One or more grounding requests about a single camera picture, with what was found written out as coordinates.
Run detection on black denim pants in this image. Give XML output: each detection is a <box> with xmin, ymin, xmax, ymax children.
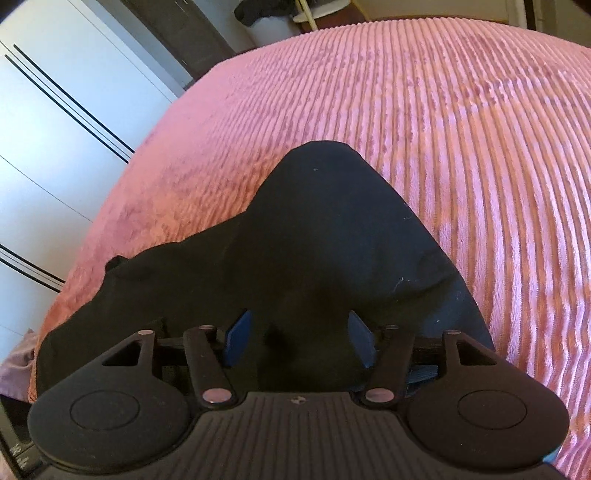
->
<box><xmin>35</xmin><ymin>141</ymin><xmax>493</xmax><ymax>392</ymax></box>

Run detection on purple grey pillow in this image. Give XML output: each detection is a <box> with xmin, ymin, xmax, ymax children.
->
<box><xmin>0</xmin><ymin>329</ymin><xmax>38</xmax><ymax>402</ymax></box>

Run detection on pink ribbed bed blanket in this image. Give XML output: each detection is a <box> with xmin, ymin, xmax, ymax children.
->
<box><xmin>29</xmin><ymin>19</ymin><xmax>590</xmax><ymax>479</ymax></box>

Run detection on white wardrobe with black stripes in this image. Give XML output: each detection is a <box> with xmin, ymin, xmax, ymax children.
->
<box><xmin>1</xmin><ymin>1</ymin><xmax>183</xmax><ymax>353</ymax></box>

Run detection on dark grey door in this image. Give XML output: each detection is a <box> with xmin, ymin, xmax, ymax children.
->
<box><xmin>123</xmin><ymin>0</ymin><xmax>235</xmax><ymax>81</ymax></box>

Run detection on white laundry basket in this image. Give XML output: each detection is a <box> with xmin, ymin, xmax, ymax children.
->
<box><xmin>245</xmin><ymin>16</ymin><xmax>301</xmax><ymax>47</ymax></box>

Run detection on black clothes pile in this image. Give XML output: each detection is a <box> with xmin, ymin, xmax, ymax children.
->
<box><xmin>233</xmin><ymin>0</ymin><xmax>296</xmax><ymax>27</ymax></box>

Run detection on white round side table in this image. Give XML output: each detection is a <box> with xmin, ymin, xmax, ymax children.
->
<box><xmin>291</xmin><ymin>0</ymin><xmax>353</xmax><ymax>31</ymax></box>

